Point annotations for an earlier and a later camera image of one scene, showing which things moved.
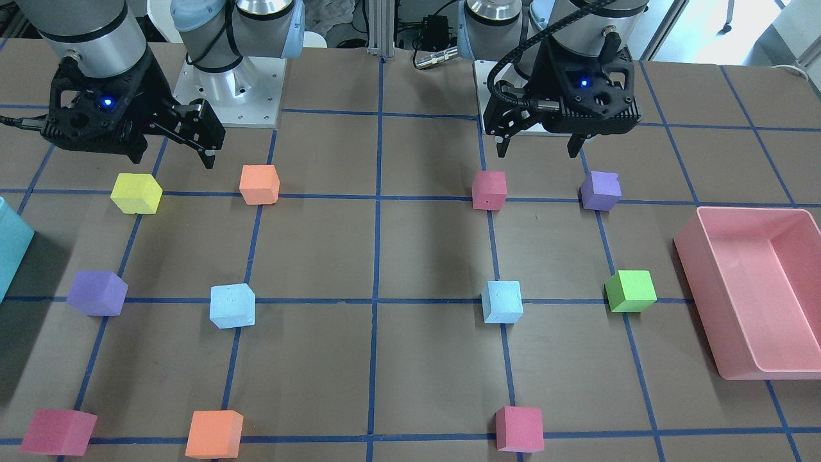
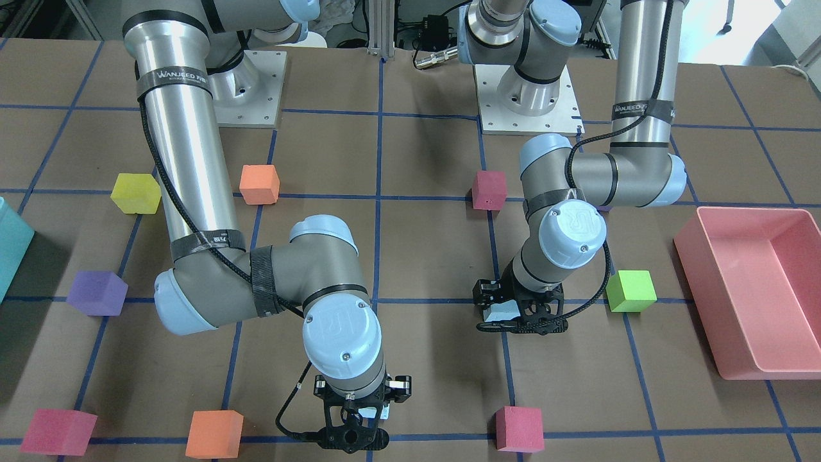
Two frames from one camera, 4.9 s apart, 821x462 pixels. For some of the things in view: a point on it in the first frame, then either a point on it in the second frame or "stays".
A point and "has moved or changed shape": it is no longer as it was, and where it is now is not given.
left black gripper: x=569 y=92 → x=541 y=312
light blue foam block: x=502 y=301 stays
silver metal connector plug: x=448 y=54 stays
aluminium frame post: x=381 y=28 stays
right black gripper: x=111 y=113 → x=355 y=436
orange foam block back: x=260 y=184 stays
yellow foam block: x=140 y=194 stays
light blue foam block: x=232 y=306 has moved or changed shape
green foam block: x=630 y=290 stays
